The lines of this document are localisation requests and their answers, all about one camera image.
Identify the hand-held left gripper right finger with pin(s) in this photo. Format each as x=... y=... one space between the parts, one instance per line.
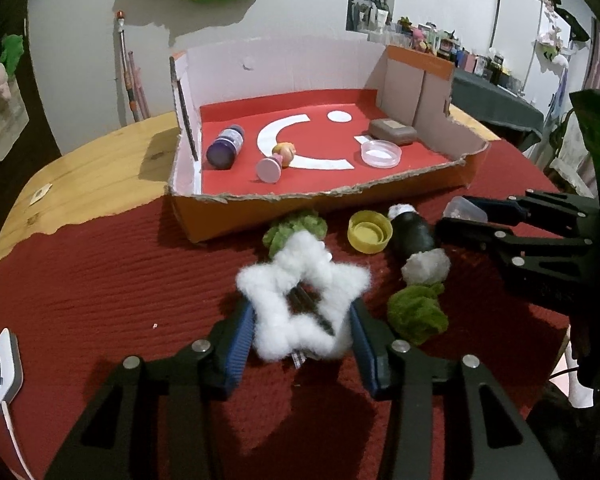
x=367 y=355

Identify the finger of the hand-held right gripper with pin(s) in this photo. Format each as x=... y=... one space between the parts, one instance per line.
x=500 y=209
x=470 y=232

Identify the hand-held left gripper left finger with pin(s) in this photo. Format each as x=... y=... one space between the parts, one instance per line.
x=237 y=352

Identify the clear plastic capsule container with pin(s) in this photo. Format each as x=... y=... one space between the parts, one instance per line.
x=455 y=207

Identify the black roll with white cotton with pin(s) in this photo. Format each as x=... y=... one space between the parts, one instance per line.
x=412 y=235

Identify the green fuzzy pompom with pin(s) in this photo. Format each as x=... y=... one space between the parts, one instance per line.
x=285 y=230
x=417 y=312

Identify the white fluffy star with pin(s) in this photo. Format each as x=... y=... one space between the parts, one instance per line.
x=265 y=285

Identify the yellow bottle cap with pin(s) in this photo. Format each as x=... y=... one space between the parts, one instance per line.
x=370 y=235

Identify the clear round lid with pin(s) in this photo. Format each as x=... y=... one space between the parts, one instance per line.
x=380 y=154

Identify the grey square case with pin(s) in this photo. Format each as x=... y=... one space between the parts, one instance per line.
x=392 y=132

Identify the pink doll figurine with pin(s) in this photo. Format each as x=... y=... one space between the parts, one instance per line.
x=269 y=169

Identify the orange cardboard box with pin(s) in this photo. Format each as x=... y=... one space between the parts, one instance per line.
x=320 y=105

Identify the blue bottle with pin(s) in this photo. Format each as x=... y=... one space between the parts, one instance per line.
x=225 y=147

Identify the side table with dark cloth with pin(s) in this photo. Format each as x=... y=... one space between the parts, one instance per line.
x=495 y=105

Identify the red tablecloth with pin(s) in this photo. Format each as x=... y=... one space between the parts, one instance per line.
x=105 y=285

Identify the row of cosmetic bottles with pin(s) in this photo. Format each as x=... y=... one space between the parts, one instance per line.
x=455 y=52

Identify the hanging white plush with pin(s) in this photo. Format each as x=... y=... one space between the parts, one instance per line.
x=550 y=42

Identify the white cabinet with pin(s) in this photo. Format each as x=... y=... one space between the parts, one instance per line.
x=520 y=35

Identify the white square device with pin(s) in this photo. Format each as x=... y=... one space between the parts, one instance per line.
x=2 y=370

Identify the white paper sticker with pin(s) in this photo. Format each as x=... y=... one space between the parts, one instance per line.
x=41 y=193

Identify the pink stick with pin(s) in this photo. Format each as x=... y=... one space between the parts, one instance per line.
x=139 y=90

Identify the metal pole with red tip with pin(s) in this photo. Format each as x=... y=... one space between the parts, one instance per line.
x=125 y=70

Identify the dark door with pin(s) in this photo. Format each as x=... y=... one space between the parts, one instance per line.
x=35 y=125

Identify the hanging paper card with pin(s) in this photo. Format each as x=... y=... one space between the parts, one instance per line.
x=7 y=125

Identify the green plush toy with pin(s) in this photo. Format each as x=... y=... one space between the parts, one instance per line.
x=12 y=55

